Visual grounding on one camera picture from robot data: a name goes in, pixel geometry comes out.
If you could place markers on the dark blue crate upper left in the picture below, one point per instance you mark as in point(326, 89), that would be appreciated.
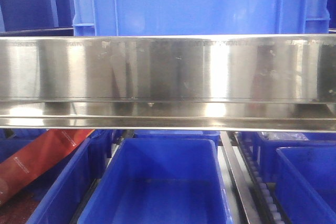
point(18, 15)

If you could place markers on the steel divider rail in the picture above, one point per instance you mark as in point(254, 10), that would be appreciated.
point(241, 202)

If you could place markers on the white roller track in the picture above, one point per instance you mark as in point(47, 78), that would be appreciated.
point(249, 148)

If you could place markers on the stainless steel shelf beam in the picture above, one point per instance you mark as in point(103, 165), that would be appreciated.
point(218, 82)

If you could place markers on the blue bin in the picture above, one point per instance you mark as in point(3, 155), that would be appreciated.
point(268, 157)
point(305, 186)
point(54, 196)
point(155, 180)
point(215, 136)

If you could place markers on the large blue crate upper shelf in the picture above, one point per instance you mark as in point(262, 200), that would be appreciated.
point(199, 17)

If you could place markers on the blue bin behind centre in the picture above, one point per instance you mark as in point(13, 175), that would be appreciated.
point(215, 136)

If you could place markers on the red foil package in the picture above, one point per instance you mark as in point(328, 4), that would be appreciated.
point(37, 157)

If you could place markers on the blue bin lower left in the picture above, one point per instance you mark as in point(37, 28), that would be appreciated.
point(54, 196)

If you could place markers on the blue bin lower right rear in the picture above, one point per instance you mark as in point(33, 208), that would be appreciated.
point(268, 157)

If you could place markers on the blue bin lower centre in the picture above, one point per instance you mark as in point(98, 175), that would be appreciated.
point(155, 180)

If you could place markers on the blue bin lower right front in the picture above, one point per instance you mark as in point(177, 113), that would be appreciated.
point(305, 186)

